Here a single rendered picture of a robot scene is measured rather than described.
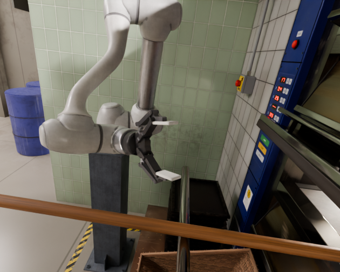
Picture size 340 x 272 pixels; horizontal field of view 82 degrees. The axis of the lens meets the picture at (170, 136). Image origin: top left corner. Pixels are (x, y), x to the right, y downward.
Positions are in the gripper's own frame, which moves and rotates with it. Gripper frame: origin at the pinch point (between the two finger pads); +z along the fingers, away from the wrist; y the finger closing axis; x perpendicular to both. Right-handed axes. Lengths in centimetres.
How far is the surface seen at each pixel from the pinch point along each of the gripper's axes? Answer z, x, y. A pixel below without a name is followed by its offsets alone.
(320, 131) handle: 24.1, -22.4, -3.4
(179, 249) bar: 5.3, 3.7, 21.6
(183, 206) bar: -3.5, -6.0, 18.2
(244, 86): -27, -80, -21
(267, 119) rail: 8.9, -31.0, -5.4
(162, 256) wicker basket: -29, -15, 55
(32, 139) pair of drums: -295, 10, 22
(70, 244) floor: -138, 5, 99
